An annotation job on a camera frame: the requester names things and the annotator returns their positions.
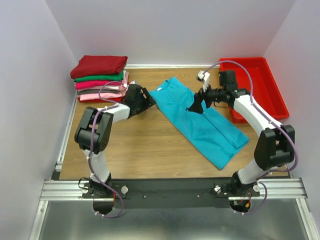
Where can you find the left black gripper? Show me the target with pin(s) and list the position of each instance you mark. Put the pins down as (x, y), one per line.
(147, 97)

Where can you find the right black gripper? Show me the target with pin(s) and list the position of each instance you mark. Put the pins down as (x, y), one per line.
(203, 95)

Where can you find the teal t shirt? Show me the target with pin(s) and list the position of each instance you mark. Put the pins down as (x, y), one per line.
(215, 137)

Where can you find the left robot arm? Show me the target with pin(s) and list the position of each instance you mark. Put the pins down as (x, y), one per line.
(93, 134)

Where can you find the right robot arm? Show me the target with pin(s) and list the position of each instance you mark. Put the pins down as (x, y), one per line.
(275, 145)

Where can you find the green folded shirt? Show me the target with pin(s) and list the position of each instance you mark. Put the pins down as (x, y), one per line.
(110, 77)

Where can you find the magenta folded shirt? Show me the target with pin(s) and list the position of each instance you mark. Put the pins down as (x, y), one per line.
(95, 83)

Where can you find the red plastic bin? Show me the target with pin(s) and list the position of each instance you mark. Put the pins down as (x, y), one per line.
(265, 89)

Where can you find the grey folded shirt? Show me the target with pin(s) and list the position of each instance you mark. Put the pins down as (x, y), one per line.
(96, 91)

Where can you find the dark red folded shirt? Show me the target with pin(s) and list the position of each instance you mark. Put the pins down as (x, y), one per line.
(90, 65)

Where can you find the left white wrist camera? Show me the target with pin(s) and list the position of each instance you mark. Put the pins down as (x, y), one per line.
(126, 85)

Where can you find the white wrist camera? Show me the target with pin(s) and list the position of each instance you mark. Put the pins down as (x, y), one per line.
(204, 78)
(126, 85)

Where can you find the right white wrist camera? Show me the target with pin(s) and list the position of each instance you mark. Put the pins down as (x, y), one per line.
(204, 78)

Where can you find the back aluminium rail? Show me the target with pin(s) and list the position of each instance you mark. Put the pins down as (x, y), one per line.
(167, 66)

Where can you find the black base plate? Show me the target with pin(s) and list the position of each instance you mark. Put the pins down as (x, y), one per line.
(164, 193)

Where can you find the aluminium frame rail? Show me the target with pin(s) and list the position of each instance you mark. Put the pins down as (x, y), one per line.
(272, 188)

